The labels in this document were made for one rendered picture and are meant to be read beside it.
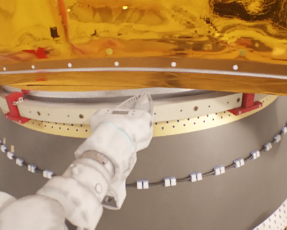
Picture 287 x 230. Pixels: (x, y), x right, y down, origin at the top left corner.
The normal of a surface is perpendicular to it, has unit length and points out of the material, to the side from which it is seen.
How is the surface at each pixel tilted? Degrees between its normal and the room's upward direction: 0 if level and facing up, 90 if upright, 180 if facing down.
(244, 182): 62
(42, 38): 93
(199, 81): 90
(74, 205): 73
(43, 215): 8
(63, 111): 90
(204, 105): 90
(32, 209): 5
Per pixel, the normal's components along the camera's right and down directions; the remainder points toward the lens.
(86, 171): 0.30, -0.79
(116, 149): 0.71, -0.50
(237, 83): -0.28, 0.46
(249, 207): 0.31, -0.06
